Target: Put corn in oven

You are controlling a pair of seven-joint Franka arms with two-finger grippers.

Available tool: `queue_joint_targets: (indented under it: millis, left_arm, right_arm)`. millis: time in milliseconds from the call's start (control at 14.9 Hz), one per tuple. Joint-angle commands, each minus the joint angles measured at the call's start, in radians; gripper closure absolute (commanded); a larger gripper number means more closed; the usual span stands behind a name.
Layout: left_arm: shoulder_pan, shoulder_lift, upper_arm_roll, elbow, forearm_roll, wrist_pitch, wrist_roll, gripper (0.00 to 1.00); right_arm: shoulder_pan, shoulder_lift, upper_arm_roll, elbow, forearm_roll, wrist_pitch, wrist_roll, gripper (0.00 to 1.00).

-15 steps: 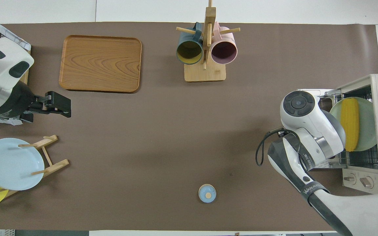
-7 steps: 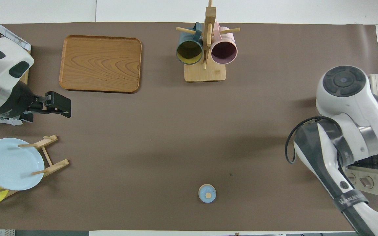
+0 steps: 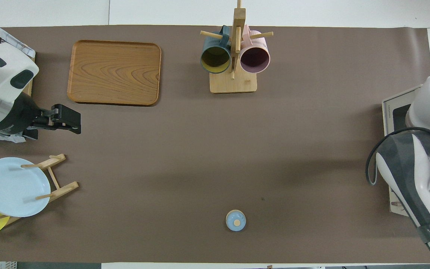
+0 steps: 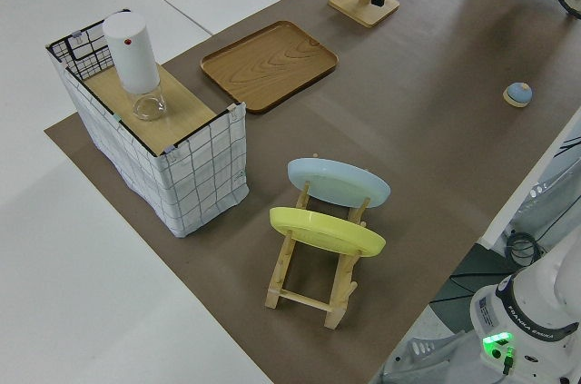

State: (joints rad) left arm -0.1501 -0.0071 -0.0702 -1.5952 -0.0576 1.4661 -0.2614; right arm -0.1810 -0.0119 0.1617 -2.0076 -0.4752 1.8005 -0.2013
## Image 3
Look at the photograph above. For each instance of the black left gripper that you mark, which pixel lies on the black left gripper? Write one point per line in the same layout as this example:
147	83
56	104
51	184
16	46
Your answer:
21	114

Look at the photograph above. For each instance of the beige toaster oven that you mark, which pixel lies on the beige toaster oven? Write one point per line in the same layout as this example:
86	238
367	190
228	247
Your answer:
388	119

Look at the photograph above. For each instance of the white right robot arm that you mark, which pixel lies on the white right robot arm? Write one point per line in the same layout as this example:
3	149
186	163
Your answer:
427	112

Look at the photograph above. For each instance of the white crumpled cloth piece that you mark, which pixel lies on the white crumpled cloth piece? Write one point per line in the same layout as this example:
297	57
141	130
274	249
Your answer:
2	139

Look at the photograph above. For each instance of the wooden plate rack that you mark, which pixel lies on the wooden plate rack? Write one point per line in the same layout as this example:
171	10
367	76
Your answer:
64	188

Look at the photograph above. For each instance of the wooden serving tray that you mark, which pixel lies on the wooden serving tray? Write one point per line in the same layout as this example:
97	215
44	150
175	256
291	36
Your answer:
114	74

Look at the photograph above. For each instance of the white checkered cloth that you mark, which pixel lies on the white checkered cloth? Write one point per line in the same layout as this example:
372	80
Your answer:
24	48

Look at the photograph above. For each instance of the light blue plate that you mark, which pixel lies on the light blue plate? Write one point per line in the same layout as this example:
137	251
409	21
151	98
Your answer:
9	190

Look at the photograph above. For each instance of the white slotted crate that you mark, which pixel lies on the white slotted crate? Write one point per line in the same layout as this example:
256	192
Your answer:
2	266

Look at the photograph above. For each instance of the dark teal mug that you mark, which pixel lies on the dark teal mug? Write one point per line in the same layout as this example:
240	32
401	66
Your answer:
215	61

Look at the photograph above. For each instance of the wooden mug rack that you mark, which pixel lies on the wooden mug rack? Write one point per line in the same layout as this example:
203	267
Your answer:
233	86

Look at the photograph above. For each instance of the brown table mat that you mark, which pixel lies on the brown table mat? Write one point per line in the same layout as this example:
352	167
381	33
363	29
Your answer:
237	149

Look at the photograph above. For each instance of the pink mug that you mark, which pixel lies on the pink mug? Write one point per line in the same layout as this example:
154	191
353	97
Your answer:
255	59

